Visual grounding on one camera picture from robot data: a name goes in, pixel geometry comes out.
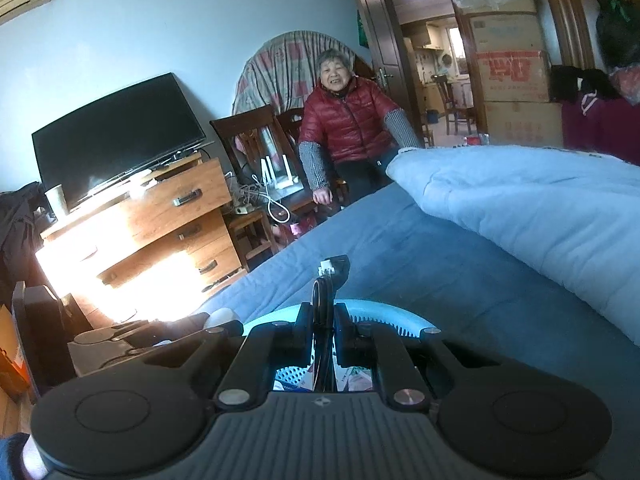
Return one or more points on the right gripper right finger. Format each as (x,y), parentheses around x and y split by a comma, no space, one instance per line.
(350,348)

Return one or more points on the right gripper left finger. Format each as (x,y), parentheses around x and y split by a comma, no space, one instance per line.
(303,332)

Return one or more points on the turquoise plastic basket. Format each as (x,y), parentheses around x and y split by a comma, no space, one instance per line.
(362,315)

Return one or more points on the blue bed sheet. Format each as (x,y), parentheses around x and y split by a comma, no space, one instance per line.
(469,288)

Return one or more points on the wooden drawer dresser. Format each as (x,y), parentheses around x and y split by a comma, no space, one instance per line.
(158,253)

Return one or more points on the dark wooden chair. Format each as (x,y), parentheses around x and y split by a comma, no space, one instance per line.
(263,155)

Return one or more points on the seated person red jacket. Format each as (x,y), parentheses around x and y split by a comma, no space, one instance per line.
(350,130)

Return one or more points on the light blue duvet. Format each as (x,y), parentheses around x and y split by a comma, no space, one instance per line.
(571,216)

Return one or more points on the black flat television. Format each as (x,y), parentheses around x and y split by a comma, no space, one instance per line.
(115,136)

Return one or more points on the white paper cup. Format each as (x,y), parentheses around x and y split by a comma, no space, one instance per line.
(57,201)

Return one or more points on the stacked cardboard boxes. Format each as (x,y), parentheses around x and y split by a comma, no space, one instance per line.
(514,72)

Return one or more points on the pile of clothes bags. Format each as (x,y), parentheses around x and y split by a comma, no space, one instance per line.
(600,108)

